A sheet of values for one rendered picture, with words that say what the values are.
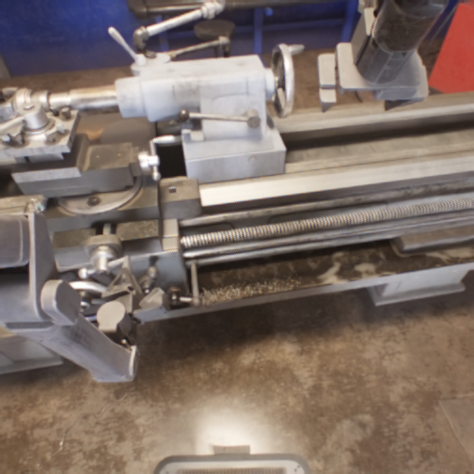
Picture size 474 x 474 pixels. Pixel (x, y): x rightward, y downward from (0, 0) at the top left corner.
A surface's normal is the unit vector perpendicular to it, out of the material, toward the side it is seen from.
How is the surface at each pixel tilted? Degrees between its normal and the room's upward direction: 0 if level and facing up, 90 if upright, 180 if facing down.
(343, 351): 0
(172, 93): 86
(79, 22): 90
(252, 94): 76
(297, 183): 36
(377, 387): 0
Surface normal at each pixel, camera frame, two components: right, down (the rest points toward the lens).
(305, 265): -0.02, -0.66
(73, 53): 0.17, 0.74
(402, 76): -0.01, -0.19
